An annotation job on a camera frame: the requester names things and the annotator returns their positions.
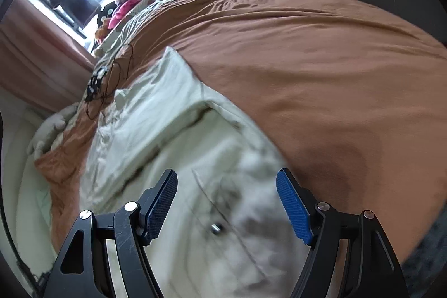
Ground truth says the pink curtain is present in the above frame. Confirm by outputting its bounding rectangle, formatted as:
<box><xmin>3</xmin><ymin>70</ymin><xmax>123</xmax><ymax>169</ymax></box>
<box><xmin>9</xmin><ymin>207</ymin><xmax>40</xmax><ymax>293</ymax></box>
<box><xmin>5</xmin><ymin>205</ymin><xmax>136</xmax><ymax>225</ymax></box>
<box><xmin>1</xmin><ymin>0</ymin><xmax>96</xmax><ymax>112</ymax></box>

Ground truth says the beige striped blanket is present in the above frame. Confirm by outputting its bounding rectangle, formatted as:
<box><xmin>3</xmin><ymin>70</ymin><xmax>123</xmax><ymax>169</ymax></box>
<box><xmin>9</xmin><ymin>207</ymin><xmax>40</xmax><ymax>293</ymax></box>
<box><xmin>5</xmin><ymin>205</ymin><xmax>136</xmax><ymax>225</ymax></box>
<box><xmin>92</xmin><ymin>0</ymin><xmax>173</xmax><ymax>61</ymax></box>

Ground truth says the orange brown bed sheet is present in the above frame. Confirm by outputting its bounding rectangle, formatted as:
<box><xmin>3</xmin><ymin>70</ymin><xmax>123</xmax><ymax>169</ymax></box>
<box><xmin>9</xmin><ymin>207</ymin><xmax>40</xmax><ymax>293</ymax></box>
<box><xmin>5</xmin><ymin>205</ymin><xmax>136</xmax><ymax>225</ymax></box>
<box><xmin>35</xmin><ymin>0</ymin><xmax>446</xmax><ymax>262</ymax></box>

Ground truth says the black cable with device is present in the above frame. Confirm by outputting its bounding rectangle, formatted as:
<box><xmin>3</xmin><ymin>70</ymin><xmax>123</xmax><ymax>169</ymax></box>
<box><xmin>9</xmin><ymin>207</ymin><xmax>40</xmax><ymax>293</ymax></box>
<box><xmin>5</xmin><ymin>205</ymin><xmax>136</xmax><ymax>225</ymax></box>
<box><xmin>84</xmin><ymin>43</ymin><xmax>134</xmax><ymax>120</ymax></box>

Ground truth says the beige plush pillow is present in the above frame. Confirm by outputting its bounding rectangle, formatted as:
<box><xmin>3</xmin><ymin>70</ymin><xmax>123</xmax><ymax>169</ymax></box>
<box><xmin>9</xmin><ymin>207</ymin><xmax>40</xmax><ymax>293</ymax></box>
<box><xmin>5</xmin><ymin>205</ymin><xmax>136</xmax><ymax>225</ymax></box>
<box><xmin>27</xmin><ymin>103</ymin><xmax>79</xmax><ymax>160</ymax></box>

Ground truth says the cream white large garment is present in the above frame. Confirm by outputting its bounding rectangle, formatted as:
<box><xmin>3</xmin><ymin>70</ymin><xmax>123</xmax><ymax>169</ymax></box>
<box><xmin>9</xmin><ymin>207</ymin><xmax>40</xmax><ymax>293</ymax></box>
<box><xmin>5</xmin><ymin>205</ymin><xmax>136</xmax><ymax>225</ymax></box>
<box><xmin>80</xmin><ymin>48</ymin><xmax>308</xmax><ymax>297</ymax></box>

